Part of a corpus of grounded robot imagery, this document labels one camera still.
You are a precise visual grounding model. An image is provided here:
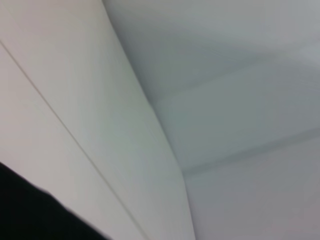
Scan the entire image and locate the black shirt with FREE print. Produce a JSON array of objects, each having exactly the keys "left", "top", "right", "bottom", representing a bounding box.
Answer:
[{"left": 0, "top": 161, "right": 114, "bottom": 240}]

